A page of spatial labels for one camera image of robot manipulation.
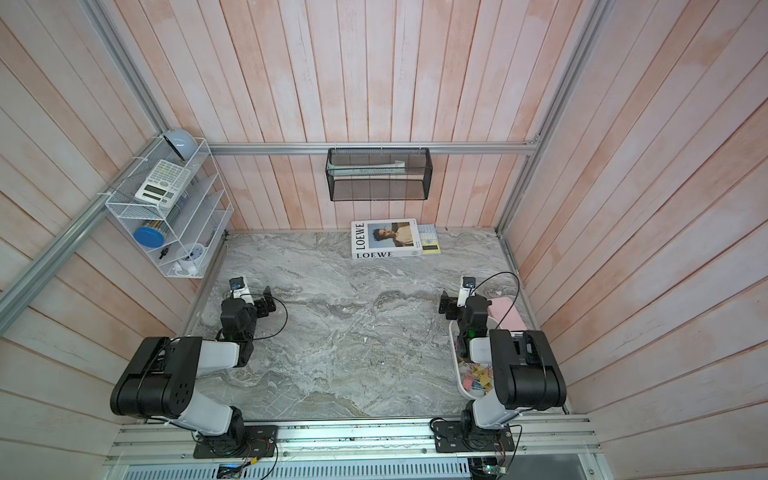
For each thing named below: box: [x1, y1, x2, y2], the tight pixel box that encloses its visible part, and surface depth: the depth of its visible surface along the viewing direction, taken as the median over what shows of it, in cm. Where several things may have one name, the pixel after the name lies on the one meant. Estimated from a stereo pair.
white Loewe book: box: [351, 218, 423, 259], surface depth 115 cm
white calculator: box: [134, 159, 192, 208], surface depth 78 cm
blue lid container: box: [133, 227, 165, 248], surface depth 78 cm
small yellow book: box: [418, 224, 441, 255], surface depth 117 cm
